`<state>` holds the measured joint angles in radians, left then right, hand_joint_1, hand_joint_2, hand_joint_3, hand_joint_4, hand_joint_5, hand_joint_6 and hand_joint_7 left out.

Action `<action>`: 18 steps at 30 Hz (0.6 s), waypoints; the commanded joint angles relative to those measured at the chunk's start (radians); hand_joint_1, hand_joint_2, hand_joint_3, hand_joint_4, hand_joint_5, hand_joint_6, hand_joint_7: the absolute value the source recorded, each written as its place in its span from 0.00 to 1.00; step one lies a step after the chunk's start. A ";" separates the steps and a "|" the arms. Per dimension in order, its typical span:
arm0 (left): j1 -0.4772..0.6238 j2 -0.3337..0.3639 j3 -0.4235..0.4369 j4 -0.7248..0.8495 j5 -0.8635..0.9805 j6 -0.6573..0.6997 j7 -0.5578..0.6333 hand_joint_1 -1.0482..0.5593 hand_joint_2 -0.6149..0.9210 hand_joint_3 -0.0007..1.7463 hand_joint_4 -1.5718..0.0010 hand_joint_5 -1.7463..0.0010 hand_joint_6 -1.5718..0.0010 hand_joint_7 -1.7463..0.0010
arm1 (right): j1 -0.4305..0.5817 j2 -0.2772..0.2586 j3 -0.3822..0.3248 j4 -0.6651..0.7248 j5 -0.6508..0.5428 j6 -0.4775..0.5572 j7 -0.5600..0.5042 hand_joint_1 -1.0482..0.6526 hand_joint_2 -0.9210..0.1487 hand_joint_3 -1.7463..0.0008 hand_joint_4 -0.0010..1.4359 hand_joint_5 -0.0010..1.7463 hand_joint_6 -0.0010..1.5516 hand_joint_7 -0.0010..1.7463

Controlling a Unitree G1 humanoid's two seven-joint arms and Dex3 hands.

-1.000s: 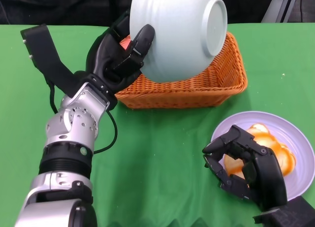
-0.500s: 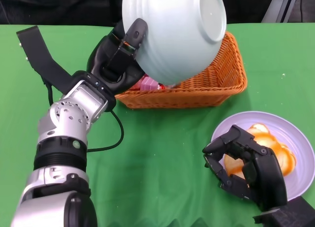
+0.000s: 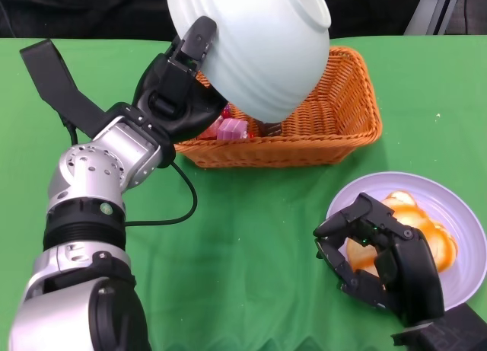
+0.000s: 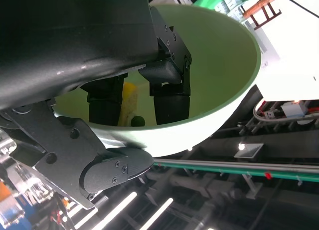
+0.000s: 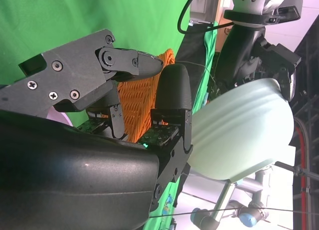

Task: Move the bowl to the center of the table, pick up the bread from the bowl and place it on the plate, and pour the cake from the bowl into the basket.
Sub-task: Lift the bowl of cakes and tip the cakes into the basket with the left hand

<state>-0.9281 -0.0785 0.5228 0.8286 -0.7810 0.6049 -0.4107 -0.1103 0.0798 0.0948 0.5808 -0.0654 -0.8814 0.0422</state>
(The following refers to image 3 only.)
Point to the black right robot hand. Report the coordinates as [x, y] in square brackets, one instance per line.
[414, 275]

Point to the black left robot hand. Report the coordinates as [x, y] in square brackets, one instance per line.
[179, 107]

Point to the large round twisted bread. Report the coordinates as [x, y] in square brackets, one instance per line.
[437, 244]

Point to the salmon striped cake block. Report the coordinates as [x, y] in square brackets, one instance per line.
[213, 130]

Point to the pink cake slice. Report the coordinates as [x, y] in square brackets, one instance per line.
[232, 129]

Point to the small orange striped bread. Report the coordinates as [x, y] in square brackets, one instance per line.
[361, 252]

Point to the chocolate cake slice with cherry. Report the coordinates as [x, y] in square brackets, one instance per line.
[272, 128]

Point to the grey round bowl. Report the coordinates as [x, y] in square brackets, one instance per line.
[258, 42]

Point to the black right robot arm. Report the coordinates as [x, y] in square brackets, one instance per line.
[452, 332]

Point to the lilac round plate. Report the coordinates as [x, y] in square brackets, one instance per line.
[456, 202]

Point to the orange wicker basket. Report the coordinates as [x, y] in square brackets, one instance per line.
[335, 111]

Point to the black backdrop curtain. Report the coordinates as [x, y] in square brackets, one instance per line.
[76, 8]

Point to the green tablecloth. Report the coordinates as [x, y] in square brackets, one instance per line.
[266, 233]

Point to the grey metal frame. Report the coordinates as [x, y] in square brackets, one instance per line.
[426, 12]

